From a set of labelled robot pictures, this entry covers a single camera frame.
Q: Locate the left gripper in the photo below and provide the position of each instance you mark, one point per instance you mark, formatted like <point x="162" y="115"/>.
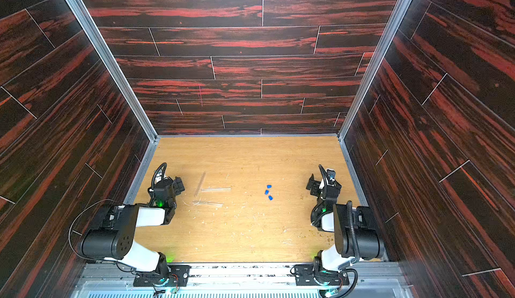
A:
<point x="174" y="186"/>

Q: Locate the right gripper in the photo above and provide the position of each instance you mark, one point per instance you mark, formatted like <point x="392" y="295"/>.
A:
<point x="323" y="185"/>

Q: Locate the clear test tube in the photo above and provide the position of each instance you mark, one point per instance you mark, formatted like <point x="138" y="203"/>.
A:
<point x="207" y="203"/>
<point x="215" y="190"/>
<point x="200" y="184"/>

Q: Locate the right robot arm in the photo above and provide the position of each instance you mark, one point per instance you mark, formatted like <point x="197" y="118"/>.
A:
<point x="355" y="230"/>

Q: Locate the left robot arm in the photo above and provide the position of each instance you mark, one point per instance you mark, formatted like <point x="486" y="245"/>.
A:
<point x="110" y="235"/>

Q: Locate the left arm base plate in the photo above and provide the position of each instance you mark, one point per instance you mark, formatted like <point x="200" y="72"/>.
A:
<point x="177" y="276"/>

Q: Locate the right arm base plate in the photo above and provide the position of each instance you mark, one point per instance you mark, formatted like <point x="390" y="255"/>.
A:
<point x="312" y="275"/>

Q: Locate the aluminium front rail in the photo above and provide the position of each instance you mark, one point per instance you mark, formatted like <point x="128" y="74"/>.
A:
<point x="240" y="280"/>

